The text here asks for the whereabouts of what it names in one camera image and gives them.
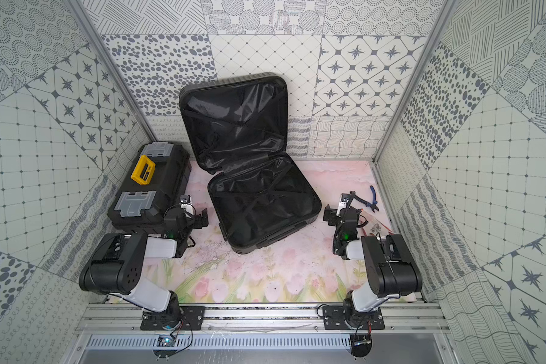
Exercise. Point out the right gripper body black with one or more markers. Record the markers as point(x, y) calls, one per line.
point(331, 214)

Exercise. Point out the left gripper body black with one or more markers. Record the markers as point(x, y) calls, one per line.
point(198, 218)

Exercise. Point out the black hard-shell suitcase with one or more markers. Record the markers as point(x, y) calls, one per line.
point(238, 131)

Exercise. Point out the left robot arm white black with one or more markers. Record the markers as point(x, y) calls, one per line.
point(116, 265)

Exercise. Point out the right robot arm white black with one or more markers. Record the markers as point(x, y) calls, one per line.
point(391, 270)

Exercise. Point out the red white work glove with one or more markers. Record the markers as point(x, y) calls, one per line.
point(377, 227)

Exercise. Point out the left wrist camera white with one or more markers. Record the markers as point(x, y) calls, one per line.
point(186, 202)

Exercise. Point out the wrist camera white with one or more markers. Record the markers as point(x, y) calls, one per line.
point(343, 203)
point(186, 202)

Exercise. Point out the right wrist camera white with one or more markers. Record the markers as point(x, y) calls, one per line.
point(343, 203)

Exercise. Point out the black toolbox yellow handle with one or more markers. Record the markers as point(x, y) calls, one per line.
point(142, 207)

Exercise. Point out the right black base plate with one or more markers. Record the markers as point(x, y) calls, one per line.
point(337, 318)

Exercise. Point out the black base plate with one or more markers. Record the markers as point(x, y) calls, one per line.
point(187, 317)
point(337, 318)

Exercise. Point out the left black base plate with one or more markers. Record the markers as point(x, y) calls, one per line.
point(187, 317)

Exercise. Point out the aluminium mounting rail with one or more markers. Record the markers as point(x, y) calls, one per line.
point(260, 318)

